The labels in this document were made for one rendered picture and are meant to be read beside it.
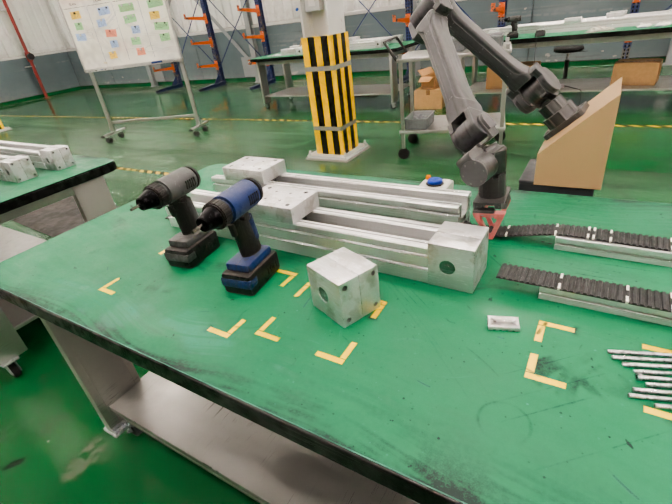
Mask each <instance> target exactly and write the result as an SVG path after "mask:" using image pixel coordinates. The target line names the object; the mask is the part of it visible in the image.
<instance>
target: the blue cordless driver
mask: <svg viewBox="0 0 672 504"><path fill-rule="evenodd" d="M262 198H263V189H262V187H261V185H260V184H259V183H258V181H256V180H255V179H253V178H244V179H243V180H240V181H238V182H237V183H235V184H234V185H232V186H231V187H229V188H228V189H226V190H225V191H223V192H221V193H220V194H218V195H217V196H215V197H214V198H213V199H212V200H211V201H209V202H208V203H206V204H205V205H204V206H203V207H202V213H201V215H200V216H199V217H198V218H197V220H196V224H197V227H196V228H194V229H193V230H192V231H191V233H192V234H194V233H195V232H196V231H198V230H199V229H200V230H201V231H203V232H207V231H210V230H213V229H217V230H220V229H221V230H222V229H224V228H225V227H227V226H228V228H229V231H230V233H231V236H232V237H234V238H235V240H236V243H237V246H238V248H239V252H238V253H237V254H236V255H235V256H233V257H232V258H231V259H230V260H229V261H228V262H227V263H226V267H227V269H226V270H225V271H224V272H223V273H222V277H221V281H222V284H223V285H224V286H225V289H226V291H227V292H231V293H237V294H243V295H248V296H254V295H255V294H256V293H257V292H258V291H259V290H260V289H261V288H262V287H263V285H264V284H265V283H266V282H267V281H268V280H269V279H270V278H271V277H272V276H273V275H274V274H275V273H276V272H277V270H278V269H279V268H280V265H279V260H278V256H277V252H276V251H275V250H271V249H270V246H268V245H261V243H260V241H259V233H258V230H257V227H256V225H255V222H254V219H253V216H252V214H251V213H248V211H249V210H250V209H251V208H253V207H254V206H255V205H257V204H258V203H259V201H261V200H262Z"/></svg>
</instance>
